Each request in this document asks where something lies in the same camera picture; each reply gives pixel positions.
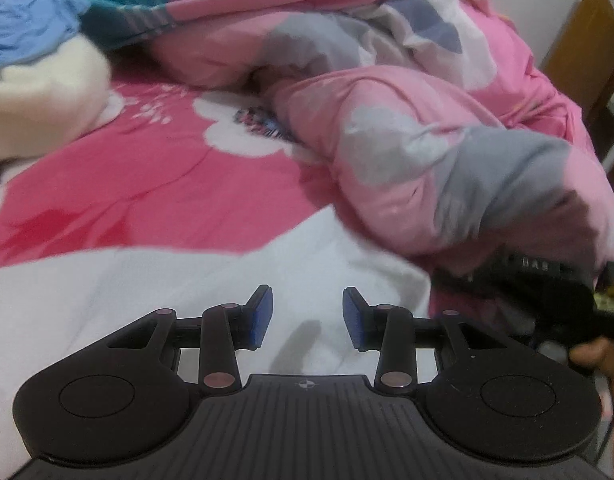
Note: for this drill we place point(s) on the white shirt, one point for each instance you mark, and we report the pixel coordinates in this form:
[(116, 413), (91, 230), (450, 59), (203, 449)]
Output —
[(53, 307)]

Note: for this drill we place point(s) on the pink floral bed sheet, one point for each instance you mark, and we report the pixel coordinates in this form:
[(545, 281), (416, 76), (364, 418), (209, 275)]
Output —
[(176, 172)]

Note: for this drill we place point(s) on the cream sweater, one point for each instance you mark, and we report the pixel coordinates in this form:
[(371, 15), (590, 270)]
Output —
[(55, 100)]

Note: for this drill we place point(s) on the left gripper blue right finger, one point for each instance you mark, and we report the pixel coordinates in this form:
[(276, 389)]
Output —
[(365, 324)]

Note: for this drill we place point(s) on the blue garment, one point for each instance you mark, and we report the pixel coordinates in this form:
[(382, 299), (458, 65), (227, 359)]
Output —
[(30, 29)]

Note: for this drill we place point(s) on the pink grey blue duvet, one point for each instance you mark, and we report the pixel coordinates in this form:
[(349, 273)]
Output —
[(435, 122)]

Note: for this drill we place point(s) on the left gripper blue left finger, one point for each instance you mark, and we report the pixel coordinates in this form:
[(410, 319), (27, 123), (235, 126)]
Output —
[(249, 321)]

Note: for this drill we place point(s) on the brown wooden door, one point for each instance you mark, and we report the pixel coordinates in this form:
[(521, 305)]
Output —
[(581, 62)]

